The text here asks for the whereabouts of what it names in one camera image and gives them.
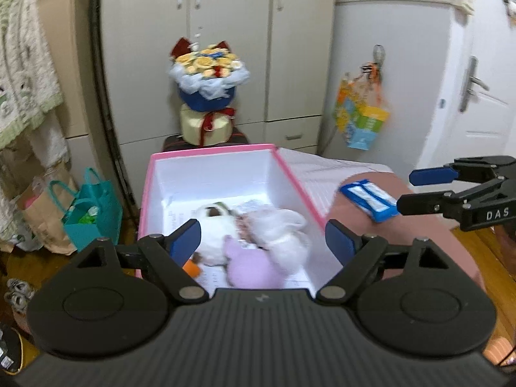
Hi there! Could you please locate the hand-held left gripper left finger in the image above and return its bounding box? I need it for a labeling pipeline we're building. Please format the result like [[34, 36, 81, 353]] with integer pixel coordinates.
[[74, 218, 210, 305]]

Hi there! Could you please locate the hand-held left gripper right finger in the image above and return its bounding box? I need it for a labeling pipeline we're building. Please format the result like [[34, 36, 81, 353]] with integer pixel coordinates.
[[316, 218, 450, 305]]

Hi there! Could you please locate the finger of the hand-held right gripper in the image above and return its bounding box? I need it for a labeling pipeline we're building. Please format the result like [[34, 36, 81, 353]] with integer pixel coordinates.
[[408, 155, 512, 188], [396, 175, 516, 232]]

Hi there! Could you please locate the white plush cat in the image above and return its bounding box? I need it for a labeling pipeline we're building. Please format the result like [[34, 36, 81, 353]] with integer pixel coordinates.
[[193, 202, 243, 267]]

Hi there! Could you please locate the blue tissue packet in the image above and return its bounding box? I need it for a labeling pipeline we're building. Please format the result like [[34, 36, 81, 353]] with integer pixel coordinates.
[[339, 178, 400, 223]]

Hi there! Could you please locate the white fluffy toy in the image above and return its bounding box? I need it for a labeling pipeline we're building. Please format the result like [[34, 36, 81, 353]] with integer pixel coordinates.
[[236, 205, 311, 275]]

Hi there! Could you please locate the pink floral scrunchie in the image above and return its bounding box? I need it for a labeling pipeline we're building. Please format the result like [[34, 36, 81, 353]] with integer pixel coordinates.
[[236, 215, 263, 248]]

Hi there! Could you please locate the pink cardboard box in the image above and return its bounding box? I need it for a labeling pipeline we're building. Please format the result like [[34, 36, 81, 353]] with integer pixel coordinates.
[[137, 143, 343, 291]]

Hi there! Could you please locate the purple plush toy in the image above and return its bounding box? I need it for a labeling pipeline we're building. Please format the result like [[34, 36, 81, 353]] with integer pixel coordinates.
[[223, 236, 283, 289]]

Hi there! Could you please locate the white door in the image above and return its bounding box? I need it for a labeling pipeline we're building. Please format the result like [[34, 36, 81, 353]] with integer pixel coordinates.
[[417, 0, 516, 170]]

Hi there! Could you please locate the colourful gift bag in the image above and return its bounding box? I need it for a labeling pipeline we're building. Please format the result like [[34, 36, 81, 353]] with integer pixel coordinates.
[[334, 62, 391, 151]]

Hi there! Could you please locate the teal tote bag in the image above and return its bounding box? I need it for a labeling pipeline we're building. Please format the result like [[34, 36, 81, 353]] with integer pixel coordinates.
[[48, 167, 124, 253]]

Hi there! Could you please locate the dark stool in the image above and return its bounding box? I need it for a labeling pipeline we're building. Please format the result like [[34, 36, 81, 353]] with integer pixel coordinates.
[[161, 127, 251, 156]]

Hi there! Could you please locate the cream round gift box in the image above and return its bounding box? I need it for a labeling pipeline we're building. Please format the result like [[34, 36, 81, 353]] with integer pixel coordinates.
[[179, 104, 236, 146]]

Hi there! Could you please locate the brown paper bag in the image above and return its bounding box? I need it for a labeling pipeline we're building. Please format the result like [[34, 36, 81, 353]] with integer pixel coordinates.
[[16, 169, 77, 255]]

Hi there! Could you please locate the black pole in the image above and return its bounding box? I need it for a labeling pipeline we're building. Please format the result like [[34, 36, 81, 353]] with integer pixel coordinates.
[[89, 0, 140, 220]]

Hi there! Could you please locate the grey refrigerator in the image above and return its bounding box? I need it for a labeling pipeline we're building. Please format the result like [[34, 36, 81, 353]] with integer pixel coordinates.
[[316, 0, 464, 166]]

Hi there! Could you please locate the pink slipper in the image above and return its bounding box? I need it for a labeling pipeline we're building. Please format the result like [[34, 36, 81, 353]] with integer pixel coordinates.
[[484, 336, 516, 365]]

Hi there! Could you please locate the flower bouquet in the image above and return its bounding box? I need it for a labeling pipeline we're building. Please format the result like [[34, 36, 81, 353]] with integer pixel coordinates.
[[168, 37, 251, 113]]

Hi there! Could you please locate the grey striped slipper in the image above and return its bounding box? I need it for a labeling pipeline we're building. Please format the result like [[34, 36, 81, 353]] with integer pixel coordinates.
[[4, 278, 35, 311]]

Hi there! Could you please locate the white wardrobe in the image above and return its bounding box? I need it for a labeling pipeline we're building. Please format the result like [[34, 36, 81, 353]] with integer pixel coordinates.
[[99, 0, 337, 218]]

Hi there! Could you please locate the hanging cream green blanket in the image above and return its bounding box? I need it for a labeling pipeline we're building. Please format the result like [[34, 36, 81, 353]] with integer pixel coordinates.
[[0, 0, 65, 150]]

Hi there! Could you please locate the metal door handle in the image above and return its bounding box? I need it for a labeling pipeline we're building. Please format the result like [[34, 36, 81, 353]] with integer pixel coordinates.
[[460, 56, 490, 113]]

